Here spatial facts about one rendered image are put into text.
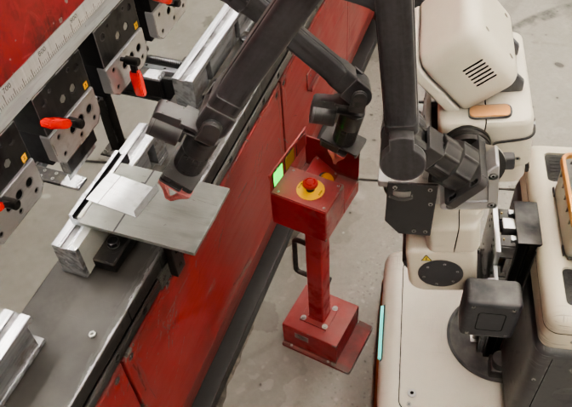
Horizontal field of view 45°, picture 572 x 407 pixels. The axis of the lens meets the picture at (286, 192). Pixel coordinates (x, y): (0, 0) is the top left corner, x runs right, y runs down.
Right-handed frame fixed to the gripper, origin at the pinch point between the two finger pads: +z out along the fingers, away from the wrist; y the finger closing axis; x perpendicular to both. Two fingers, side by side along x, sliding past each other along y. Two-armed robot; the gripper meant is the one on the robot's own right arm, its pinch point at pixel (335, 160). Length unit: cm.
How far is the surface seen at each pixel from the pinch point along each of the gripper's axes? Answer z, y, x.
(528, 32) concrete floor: 78, -35, -192
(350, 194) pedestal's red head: 8.6, -6.9, 1.1
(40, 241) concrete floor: 106, 97, 19
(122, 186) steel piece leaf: -13, 34, 44
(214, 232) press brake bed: 18.1, 19.4, 25.6
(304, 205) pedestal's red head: 2.8, 1.0, 15.2
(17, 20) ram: -59, 46, 52
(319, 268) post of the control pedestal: 37.4, -7.7, 8.8
